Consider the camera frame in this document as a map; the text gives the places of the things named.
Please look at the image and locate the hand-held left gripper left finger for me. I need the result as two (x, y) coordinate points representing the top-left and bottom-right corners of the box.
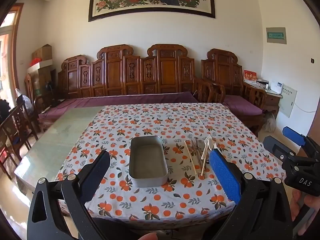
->
(26, 150), (112, 240)

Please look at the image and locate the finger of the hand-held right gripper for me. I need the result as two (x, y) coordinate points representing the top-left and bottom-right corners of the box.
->
(263, 135), (300, 173)
(282, 126), (320, 155)

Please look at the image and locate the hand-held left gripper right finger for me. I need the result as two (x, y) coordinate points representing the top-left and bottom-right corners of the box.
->
(209, 148), (293, 240)

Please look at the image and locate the wooden chopstick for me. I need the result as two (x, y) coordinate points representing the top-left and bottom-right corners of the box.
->
(201, 152), (208, 178)
(184, 140), (196, 175)

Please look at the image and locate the white plastic spoon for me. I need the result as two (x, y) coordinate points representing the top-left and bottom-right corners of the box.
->
(201, 134), (213, 159)

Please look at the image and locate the metal spoon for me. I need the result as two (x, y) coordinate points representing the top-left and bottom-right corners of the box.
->
(195, 138), (203, 167)

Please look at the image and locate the metal tray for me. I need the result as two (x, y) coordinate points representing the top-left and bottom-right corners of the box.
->
(129, 135), (168, 188)

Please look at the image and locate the person's right hand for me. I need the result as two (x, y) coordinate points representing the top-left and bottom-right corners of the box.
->
(291, 189), (320, 222)

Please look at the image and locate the person's left hand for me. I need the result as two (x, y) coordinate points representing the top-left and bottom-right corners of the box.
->
(136, 232), (158, 240)

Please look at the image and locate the white bag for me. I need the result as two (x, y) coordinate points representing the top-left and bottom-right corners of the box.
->
(264, 111), (277, 133)

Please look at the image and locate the wooden side table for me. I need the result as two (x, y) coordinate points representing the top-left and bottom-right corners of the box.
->
(244, 80), (283, 120)

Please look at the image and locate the purple armchair cushion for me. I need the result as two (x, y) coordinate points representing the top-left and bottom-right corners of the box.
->
(222, 102), (263, 117)

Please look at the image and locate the long purple sofa cushion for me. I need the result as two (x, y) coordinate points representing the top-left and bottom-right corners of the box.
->
(39, 92), (199, 120)

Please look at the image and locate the orange print tablecloth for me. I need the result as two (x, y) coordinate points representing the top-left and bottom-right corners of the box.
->
(54, 102), (287, 228)

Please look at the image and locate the red gift box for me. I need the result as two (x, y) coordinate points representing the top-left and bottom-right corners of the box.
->
(243, 69), (258, 85)

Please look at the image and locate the wooden dining chair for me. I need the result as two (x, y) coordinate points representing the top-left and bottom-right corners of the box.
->
(9, 104), (38, 150)
(0, 120), (18, 179)

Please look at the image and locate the carved wooden armchair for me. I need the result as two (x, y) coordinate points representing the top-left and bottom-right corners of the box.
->
(194, 48), (267, 137)

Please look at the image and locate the black desk lamp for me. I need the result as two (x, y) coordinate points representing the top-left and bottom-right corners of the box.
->
(46, 80), (55, 107)

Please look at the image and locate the carved wooden sofa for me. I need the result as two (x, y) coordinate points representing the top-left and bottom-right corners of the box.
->
(37, 44), (200, 133)

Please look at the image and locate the clear plastic bag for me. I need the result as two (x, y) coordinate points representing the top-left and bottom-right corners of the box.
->
(16, 88), (35, 117)

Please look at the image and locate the large cardboard box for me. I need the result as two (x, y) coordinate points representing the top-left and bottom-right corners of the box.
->
(30, 69), (57, 98)

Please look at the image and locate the flat white box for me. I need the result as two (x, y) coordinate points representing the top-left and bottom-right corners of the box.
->
(27, 60), (53, 74)

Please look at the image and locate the brown cardboard box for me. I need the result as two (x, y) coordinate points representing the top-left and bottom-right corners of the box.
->
(31, 44), (53, 62)

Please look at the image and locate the grey wall cabinet door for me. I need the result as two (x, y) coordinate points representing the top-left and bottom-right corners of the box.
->
(278, 84), (298, 118)

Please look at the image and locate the green wall panel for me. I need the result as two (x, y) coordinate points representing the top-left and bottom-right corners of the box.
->
(266, 27), (287, 45)

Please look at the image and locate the wooden door frame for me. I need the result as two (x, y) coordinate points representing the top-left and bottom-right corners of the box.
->
(0, 2), (25, 110)

